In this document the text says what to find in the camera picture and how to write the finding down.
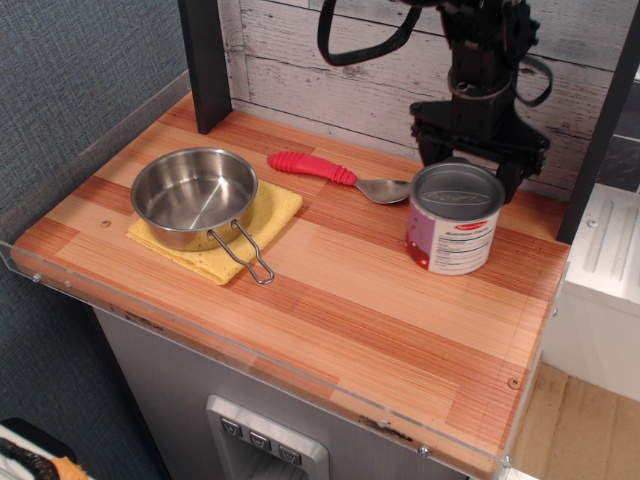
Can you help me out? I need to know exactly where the stainless steel pot wire handle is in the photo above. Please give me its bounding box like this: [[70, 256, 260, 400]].
[[131, 147, 275, 285]]

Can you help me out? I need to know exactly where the orange object bottom left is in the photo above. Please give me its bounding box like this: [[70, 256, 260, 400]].
[[51, 457, 90, 480]]

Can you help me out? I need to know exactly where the black right upright post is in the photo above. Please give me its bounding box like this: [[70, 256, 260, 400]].
[[556, 2, 639, 244]]

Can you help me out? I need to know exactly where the grey toy fridge cabinet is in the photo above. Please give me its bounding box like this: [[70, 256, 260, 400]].
[[96, 310, 462, 479]]

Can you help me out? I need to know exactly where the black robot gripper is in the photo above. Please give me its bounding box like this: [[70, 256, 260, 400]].
[[410, 70, 551, 204]]

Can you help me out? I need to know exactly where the clear acrylic table guard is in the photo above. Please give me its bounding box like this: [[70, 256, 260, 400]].
[[14, 97, 568, 479]]

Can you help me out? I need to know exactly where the silver ice dispenser panel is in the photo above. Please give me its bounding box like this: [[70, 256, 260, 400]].
[[206, 395, 330, 479]]

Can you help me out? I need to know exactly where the toy cherry can grey lid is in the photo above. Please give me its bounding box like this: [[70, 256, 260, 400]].
[[405, 157, 505, 275]]

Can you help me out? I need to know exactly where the yellow folded cloth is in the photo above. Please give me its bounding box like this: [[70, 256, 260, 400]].
[[126, 179, 305, 287]]

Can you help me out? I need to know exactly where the black left upright post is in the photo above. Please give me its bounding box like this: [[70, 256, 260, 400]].
[[177, 0, 233, 134]]

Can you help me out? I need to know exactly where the red handled metal spoon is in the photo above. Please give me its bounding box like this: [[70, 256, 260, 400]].
[[267, 152, 410, 205]]

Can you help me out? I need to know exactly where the black braided cable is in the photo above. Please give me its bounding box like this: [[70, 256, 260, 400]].
[[317, 0, 555, 107]]

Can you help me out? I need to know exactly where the black upright post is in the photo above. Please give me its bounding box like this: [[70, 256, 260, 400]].
[[556, 2, 639, 244], [177, 0, 233, 134]]

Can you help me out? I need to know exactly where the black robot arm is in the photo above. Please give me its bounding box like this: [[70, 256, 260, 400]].
[[410, 1, 550, 201]]

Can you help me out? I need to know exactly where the white toy sink unit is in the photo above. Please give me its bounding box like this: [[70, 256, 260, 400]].
[[541, 184, 639, 400]]

